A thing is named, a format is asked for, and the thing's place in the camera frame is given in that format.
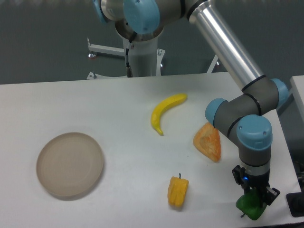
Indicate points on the yellow toy banana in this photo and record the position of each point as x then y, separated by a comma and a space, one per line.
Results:
162, 107

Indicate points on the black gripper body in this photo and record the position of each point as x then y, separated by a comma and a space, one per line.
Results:
243, 175

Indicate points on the orange toy pizza slice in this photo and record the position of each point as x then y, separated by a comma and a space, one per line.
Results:
207, 141

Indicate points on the black device at right edge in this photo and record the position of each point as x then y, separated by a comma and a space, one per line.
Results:
296, 204

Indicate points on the yellow toy pepper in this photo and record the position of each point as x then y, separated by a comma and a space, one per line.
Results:
177, 190

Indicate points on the green toy pepper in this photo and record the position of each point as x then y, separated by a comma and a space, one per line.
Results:
251, 205

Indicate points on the beige round plate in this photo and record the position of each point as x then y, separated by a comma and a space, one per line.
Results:
70, 165

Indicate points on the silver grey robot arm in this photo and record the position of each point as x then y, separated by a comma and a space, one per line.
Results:
240, 120

